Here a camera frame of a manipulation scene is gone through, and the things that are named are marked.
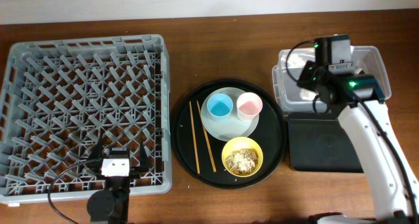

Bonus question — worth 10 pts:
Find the light blue plastic cup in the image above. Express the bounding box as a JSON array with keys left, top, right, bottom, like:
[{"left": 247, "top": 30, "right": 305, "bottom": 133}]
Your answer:
[{"left": 207, "top": 93, "right": 233, "bottom": 122}]

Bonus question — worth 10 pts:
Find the yellow bowl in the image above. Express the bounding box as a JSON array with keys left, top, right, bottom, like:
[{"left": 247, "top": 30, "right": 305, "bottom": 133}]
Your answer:
[{"left": 221, "top": 137, "right": 264, "bottom": 177}]

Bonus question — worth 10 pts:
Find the grey dishwasher rack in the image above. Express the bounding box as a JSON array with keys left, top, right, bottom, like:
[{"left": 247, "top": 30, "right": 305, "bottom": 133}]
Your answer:
[{"left": 1, "top": 34, "right": 172, "bottom": 205}]

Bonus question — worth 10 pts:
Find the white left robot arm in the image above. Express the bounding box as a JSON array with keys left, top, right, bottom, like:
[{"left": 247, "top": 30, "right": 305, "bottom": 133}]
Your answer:
[{"left": 86, "top": 139, "right": 149, "bottom": 223}]

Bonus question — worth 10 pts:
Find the clear plastic bin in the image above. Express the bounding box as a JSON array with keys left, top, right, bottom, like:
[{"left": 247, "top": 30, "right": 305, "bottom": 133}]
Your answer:
[{"left": 272, "top": 46, "right": 392, "bottom": 114}]

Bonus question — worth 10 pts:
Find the black rectangular tray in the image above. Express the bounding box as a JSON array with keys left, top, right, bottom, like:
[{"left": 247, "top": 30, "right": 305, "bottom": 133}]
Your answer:
[{"left": 287, "top": 112, "right": 363, "bottom": 173}]

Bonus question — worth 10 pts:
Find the food scraps pile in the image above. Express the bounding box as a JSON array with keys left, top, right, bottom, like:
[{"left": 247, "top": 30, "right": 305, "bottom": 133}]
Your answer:
[{"left": 225, "top": 148, "right": 258, "bottom": 176}]

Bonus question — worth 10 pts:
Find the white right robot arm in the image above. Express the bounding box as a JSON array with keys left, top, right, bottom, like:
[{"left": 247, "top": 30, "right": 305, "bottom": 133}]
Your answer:
[{"left": 297, "top": 61, "right": 418, "bottom": 223}]

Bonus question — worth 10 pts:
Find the pink plastic cup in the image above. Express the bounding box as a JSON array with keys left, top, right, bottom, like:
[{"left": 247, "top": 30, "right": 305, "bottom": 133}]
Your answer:
[{"left": 236, "top": 92, "right": 263, "bottom": 122}]

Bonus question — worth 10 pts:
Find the white round plate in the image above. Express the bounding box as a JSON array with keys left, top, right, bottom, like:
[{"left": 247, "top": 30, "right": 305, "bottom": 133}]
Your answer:
[{"left": 201, "top": 87, "right": 259, "bottom": 141}]

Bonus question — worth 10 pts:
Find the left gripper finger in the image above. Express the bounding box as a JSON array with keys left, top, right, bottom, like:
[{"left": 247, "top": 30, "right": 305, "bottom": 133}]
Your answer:
[
  {"left": 139, "top": 139, "right": 149, "bottom": 168},
  {"left": 88, "top": 137, "right": 103, "bottom": 160}
]

